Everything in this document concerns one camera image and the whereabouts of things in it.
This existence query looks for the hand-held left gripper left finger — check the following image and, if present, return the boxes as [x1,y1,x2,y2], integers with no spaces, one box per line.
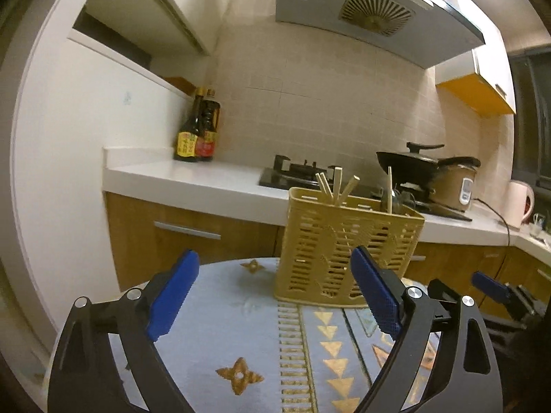
[46,248,201,413]

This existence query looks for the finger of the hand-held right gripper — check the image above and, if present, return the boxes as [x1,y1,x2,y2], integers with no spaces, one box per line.
[470,270,540,322]

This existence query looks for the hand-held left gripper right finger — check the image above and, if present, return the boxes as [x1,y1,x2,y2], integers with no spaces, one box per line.
[350,246,503,413]

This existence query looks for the tan plastic utensil holder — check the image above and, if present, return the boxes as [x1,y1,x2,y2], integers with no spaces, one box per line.
[274,187,426,308]

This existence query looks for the blue patterned tablecloth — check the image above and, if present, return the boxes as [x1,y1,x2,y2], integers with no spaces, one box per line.
[56,257,444,413]

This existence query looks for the white electric kettle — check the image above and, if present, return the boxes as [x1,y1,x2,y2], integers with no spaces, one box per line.
[501,179,536,229]

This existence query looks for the brown rice cooker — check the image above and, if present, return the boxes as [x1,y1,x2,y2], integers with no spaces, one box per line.
[430,157,481,212]

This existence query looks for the white countertop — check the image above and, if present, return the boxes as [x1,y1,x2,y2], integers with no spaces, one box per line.
[102,146,551,250]

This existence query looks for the black wok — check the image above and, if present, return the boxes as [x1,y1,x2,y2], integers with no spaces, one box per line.
[376,141,446,188]

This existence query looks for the black gas stove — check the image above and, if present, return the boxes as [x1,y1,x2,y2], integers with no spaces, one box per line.
[259,154,473,222]

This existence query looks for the yellow label sauce bottle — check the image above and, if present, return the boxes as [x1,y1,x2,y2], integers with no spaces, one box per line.
[173,87,205,163]

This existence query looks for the red label sauce bottle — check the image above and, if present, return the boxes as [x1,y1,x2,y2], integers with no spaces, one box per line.
[196,89,221,162]

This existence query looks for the grey range hood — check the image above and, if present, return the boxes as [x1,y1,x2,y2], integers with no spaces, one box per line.
[275,0,487,70]

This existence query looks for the black power cable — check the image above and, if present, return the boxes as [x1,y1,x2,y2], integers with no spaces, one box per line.
[474,198,511,247]

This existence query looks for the silver cabinet handle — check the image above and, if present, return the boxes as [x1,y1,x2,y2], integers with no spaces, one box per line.
[154,221,222,241]

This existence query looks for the yellow wall cabinet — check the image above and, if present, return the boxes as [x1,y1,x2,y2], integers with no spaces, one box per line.
[435,0,517,117]

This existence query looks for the white wall cabinet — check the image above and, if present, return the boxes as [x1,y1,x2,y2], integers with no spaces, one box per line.
[71,0,242,91]

